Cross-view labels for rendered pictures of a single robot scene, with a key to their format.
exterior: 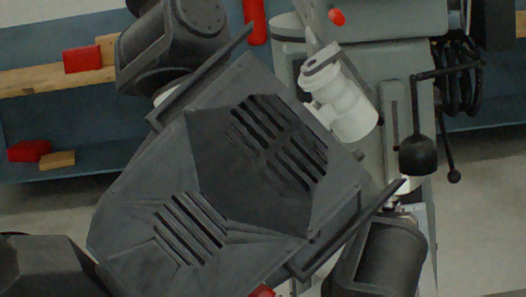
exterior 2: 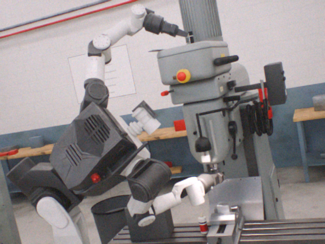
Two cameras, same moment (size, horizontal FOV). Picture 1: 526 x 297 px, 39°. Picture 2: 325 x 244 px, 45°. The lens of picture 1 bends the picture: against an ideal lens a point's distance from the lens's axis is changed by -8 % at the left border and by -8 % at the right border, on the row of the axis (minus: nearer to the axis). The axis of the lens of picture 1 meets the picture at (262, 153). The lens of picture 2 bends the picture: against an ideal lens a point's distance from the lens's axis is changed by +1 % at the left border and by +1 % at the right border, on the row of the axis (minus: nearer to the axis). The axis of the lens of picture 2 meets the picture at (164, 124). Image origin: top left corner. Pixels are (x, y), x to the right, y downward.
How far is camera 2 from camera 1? 0.86 m
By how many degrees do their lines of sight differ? 24
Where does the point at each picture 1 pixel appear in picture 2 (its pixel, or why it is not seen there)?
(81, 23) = not seen: hidden behind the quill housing
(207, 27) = (98, 96)
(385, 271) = (143, 175)
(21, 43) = (158, 117)
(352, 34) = (182, 100)
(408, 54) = (207, 106)
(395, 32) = (198, 98)
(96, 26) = not seen: hidden behind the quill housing
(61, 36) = (177, 114)
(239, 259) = (84, 163)
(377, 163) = not seen: hidden behind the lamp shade
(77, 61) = (180, 125)
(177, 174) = (72, 138)
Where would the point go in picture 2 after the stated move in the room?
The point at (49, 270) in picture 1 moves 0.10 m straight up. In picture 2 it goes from (39, 169) to (33, 144)
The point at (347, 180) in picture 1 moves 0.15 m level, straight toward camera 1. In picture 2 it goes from (114, 140) to (88, 151)
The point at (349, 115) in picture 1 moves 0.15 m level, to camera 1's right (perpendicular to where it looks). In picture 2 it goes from (146, 124) to (181, 119)
